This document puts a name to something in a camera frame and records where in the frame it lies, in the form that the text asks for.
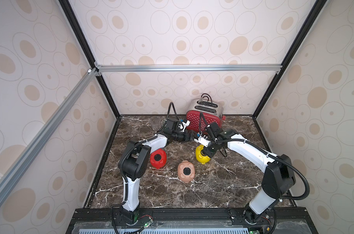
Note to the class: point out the yellow piggy bank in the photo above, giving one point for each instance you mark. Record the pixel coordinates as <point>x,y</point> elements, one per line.
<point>203,159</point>

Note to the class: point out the red piggy bank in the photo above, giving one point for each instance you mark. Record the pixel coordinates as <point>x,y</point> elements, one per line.
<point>158,158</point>

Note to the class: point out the clear drinking glass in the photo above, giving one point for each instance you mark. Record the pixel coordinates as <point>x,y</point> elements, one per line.
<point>155,122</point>

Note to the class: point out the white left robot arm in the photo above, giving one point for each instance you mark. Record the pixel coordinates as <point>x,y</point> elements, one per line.
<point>134,160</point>

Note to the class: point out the pink piggy bank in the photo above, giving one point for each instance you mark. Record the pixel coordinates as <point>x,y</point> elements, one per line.
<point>186,171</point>

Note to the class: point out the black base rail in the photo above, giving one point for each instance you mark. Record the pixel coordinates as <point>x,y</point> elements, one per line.
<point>289,220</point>

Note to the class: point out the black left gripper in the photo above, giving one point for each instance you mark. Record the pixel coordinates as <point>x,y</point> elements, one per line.
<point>188,138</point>

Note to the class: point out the red polka dot toaster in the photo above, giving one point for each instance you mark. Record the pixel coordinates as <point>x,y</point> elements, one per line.
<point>204,111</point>

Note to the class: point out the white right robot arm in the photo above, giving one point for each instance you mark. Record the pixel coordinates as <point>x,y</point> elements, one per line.
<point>278,171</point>

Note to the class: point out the aluminium frame rail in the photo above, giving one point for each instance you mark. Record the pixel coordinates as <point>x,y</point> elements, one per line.
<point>190,68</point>
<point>21,165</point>

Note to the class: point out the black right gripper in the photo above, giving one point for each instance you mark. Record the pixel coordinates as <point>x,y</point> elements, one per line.
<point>208,150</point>

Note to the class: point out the aluminium frame rail left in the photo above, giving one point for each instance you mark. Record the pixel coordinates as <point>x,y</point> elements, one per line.
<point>21,165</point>

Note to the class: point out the aluminium frame rail back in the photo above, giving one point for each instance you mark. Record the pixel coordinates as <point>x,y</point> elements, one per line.
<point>190,68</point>

